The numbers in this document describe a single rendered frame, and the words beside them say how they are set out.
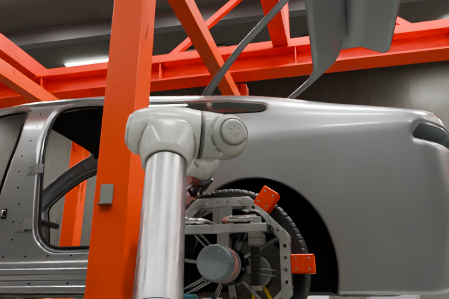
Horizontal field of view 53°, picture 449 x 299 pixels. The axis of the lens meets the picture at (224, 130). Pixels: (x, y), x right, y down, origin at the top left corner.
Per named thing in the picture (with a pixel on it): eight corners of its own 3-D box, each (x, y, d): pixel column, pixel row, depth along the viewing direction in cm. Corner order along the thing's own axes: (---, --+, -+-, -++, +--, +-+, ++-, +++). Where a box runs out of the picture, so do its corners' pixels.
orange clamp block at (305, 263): (292, 273, 180) (316, 273, 178) (290, 273, 173) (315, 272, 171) (292, 255, 182) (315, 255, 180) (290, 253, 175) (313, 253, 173)
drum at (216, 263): (243, 283, 182) (242, 247, 187) (231, 281, 163) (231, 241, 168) (209, 283, 185) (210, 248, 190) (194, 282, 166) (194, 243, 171)
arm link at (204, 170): (215, 158, 186) (183, 157, 184) (220, 139, 173) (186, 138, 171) (216, 182, 181) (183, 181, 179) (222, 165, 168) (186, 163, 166)
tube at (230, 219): (268, 230, 181) (267, 204, 185) (260, 223, 163) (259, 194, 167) (225, 231, 185) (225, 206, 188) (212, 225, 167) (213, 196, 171)
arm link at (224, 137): (243, 122, 134) (197, 118, 132) (257, 107, 116) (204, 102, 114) (240, 166, 131) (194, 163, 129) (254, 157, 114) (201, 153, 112)
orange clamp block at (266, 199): (269, 215, 190) (280, 197, 191) (266, 211, 183) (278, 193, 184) (255, 206, 193) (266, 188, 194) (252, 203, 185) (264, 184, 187)
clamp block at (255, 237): (265, 247, 166) (265, 232, 168) (262, 244, 158) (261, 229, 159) (252, 247, 167) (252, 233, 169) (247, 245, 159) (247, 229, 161)
